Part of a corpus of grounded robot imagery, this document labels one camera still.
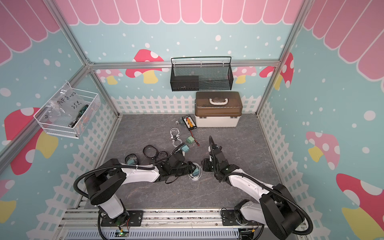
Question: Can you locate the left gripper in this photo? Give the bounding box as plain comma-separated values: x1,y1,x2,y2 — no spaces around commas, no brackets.
170,161,197,177

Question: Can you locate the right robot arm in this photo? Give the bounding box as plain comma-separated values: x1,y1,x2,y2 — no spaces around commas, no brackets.
202,143,314,240

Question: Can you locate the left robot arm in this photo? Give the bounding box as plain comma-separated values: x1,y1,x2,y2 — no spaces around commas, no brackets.
73,151,202,219

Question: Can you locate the black orange battery pack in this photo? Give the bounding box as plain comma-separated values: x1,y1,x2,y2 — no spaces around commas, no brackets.
182,115,197,131

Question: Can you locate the green charger cube far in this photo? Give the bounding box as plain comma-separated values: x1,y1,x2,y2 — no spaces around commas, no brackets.
186,136,195,145

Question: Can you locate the brown lidded storage box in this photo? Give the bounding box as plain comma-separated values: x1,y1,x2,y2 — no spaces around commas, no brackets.
195,91,243,128

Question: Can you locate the green circuit board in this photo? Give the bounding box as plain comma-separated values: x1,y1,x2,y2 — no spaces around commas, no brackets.
115,230,130,238

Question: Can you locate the clear plastic labelled bag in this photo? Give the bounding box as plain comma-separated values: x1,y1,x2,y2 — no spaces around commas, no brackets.
45,83,88,122

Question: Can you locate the white cable coil far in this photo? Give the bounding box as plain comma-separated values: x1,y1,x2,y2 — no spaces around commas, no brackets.
170,127,183,148

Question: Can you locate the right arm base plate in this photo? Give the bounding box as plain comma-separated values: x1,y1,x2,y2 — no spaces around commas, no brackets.
220,208,261,226

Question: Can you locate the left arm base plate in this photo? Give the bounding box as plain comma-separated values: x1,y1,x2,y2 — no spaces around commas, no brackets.
101,211,144,227

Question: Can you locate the black mesh wall basket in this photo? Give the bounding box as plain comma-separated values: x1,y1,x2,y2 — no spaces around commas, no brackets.
170,56,234,92

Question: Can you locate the white wire wall basket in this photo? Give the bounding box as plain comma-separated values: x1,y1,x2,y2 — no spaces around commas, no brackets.
34,82,101,139

